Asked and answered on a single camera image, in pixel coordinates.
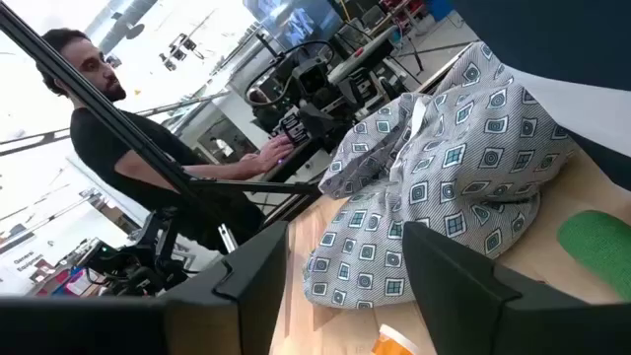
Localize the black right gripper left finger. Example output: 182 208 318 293
165 220 290 355

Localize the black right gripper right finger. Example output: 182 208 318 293
402 221 631 355

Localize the orange pill bottle white cap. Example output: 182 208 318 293
370 323 420 355

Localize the grey patterned cloth gown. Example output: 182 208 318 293
301 41 578 311

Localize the person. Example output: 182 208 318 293
36 28 297 252

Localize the computer monitor blue screen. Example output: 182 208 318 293
244 0 344 50

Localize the black equipment with cables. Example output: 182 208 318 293
81 211 198 297

